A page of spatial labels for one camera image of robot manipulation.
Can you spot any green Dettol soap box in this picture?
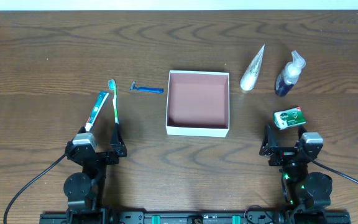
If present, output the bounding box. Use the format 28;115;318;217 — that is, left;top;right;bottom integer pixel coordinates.
273;107;306;130

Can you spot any green white toothpaste tube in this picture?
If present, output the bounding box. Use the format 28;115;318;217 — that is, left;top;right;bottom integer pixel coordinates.
85;91;109;131

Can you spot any clear pump bottle dark liquid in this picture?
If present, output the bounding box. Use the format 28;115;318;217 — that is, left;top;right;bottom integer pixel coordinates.
275;50;306;97

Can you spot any white Pantene tube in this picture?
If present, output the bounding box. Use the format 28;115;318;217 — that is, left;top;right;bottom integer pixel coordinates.
239;45;265;91

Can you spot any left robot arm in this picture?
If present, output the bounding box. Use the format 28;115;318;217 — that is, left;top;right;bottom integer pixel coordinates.
63;123;127;223

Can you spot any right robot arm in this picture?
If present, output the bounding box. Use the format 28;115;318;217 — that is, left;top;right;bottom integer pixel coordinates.
259;125;333;223

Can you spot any green white toothbrush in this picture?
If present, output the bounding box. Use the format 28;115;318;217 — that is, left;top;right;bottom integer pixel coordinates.
108;79;119;124

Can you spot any blue disposable razor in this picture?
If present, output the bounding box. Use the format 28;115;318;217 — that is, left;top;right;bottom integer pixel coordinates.
129;81;164;94

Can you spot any white cardboard box pink inside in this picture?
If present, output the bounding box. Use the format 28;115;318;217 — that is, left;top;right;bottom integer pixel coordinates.
165;70;230;138

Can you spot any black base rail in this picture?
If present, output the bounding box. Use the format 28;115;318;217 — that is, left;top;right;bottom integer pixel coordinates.
39;210;352;224

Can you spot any right black cable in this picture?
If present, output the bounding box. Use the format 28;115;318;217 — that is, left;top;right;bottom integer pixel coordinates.
300;149;358;224

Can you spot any black cable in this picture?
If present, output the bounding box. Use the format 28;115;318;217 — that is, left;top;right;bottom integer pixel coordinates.
300;149;358;224
2;152;70;224

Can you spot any left black cable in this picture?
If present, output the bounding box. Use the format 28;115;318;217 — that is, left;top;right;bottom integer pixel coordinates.
2;152;70;224

